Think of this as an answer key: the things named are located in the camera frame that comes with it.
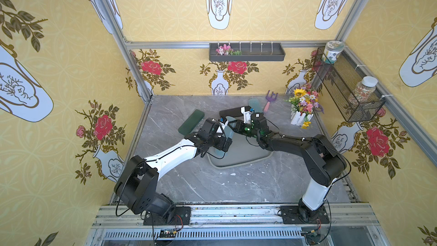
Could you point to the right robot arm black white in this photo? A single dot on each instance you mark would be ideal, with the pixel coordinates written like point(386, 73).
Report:
point(324, 164)

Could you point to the purple pink garden rake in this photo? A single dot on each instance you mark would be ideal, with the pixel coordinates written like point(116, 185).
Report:
point(270, 98)

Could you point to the clear jar white lid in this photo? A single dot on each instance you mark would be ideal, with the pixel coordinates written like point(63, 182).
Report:
point(363, 90)

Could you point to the small circuit board with wires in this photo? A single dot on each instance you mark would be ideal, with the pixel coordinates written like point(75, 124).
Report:
point(167, 234)

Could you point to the green patterned tin can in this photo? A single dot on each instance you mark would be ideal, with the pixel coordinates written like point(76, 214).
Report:
point(332, 51)

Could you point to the artificial flower bouquet white pot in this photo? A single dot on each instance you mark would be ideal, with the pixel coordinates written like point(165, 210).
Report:
point(304, 104)

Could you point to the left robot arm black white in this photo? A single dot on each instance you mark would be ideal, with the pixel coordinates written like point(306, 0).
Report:
point(136, 186)

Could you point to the dark grey wall shelf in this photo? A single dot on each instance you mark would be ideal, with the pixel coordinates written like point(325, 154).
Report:
point(251, 52)

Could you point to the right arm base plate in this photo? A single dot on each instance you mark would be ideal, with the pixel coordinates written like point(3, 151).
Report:
point(302, 215)

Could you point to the black wire wall basket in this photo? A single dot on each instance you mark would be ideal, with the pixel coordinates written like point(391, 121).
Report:
point(340, 79)

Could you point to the light blue pencil case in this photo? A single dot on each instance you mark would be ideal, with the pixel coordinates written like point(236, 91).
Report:
point(255, 104)

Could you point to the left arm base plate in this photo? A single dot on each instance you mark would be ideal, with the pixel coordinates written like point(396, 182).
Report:
point(179, 216)

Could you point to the black pencil case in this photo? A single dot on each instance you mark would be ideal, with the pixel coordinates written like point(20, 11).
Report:
point(234, 112)

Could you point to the light teal pencil case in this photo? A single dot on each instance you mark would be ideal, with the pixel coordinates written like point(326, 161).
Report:
point(228, 131)

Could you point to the dark green pencil case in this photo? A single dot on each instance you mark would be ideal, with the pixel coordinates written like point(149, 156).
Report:
point(191, 122)

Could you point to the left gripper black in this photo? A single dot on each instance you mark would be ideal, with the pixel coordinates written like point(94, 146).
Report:
point(225, 140)

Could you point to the small pink flowers on shelf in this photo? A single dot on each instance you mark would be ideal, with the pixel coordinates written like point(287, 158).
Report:
point(227, 50)

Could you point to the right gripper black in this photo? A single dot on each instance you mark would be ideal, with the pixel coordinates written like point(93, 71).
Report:
point(237, 123)

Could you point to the grey plastic storage tray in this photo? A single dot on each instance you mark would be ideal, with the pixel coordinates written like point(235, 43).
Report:
point(240, 153)

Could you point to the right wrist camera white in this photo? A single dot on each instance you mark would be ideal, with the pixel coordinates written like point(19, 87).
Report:
point(246, 112)

